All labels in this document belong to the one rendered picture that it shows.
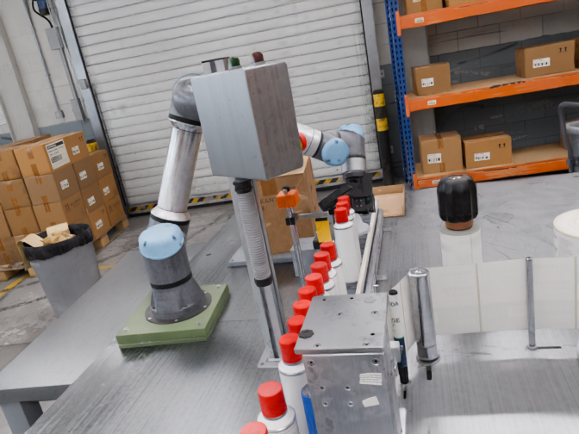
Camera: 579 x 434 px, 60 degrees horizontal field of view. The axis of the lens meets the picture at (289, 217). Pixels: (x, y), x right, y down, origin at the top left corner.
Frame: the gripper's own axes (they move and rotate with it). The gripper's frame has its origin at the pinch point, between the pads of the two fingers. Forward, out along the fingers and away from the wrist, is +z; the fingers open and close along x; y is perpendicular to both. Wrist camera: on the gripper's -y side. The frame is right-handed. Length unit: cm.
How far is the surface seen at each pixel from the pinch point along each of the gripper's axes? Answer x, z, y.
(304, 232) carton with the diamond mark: 15.4, -6.5, -18.1
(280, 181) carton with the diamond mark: 5.6, -22.5, -22.8
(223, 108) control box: -69, -16, -10
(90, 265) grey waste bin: 145, -20, -201
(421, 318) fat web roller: -48, 22, 19
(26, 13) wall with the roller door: 253, -316, -375
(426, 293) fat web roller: -50, 18, 20
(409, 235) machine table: 28.9, -4.6, 15.4
